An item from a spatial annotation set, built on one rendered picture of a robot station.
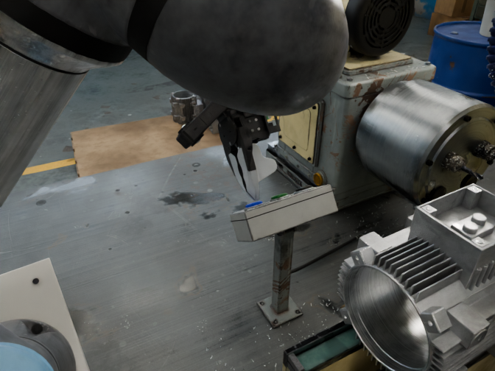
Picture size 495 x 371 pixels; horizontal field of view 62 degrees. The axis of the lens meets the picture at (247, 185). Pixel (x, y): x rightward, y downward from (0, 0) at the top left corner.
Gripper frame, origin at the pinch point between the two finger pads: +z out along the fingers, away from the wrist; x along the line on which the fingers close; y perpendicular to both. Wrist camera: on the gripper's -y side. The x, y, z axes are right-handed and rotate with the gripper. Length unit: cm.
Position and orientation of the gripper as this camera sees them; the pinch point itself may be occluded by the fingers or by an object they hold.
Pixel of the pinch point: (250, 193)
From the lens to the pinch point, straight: 69.4
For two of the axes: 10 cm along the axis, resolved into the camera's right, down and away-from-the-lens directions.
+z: 2.9, 9.6, 0.0
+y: 8.8, -2.6, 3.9
